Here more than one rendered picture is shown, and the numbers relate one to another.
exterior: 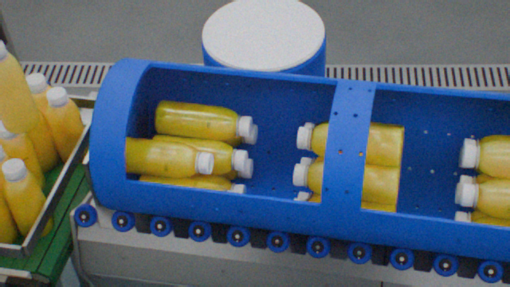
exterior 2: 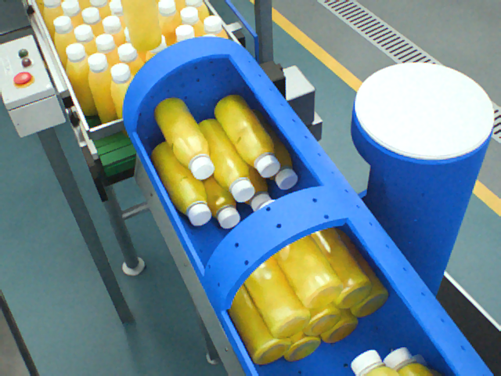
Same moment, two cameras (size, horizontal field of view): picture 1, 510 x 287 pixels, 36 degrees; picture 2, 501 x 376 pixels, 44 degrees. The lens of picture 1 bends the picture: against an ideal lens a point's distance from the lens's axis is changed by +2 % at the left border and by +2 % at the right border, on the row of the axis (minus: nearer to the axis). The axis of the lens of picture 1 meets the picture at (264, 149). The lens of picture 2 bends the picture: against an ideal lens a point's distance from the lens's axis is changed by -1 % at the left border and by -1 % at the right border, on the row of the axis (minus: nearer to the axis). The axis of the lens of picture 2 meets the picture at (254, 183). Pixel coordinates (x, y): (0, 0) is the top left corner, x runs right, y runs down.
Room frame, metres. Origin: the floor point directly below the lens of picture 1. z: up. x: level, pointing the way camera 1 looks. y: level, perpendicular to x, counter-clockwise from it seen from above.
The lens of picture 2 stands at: (0.60, -0.54, 1.93)
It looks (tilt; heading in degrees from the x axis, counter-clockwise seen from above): 50 degrees down; 54
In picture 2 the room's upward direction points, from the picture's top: 4 degrees counter-clockwise
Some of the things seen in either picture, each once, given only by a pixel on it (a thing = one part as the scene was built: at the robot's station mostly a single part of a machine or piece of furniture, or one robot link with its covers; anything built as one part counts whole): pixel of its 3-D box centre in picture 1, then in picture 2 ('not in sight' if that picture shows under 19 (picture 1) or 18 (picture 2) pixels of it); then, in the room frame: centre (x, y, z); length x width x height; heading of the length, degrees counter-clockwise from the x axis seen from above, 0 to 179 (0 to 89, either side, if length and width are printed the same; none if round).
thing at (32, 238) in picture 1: (68, 171); (177, 104); (1.09, 0.40, 0.96); 0.40 x 0.01 x 0.03; 166
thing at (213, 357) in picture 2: not in sight; (205, 310); (0.98, 0.27, 0.31); 0.06 x 0.06 x 0.63; 76
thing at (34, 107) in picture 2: not in sight; (26, 84); (0.84, 0.59, 1.05); 0.20 x 0.10 x 0.10; 76
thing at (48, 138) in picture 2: not in sight; (89, 233); (0.84, 0.59, 0.50); 0.04 x 0.04 x 1.00; 76
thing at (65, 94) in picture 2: not in sight; (69, 106); (0.91, 0.59, 0.94); 0.03 x 0.02 x 0.08; 76
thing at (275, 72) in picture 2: not in sight; (264, 89); (1.27, 0.32, 0.95); 0.10 x 0.07 x 0.10; 166
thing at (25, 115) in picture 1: (9, 89); (139, 9); (1.07, 0.44, 1.20); 0.07 x 0.07 x 0.16
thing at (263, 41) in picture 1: (263, 33); (423, 107); (1.42, -0.01, 1.03); 0.28 x 0.28 x 0.01
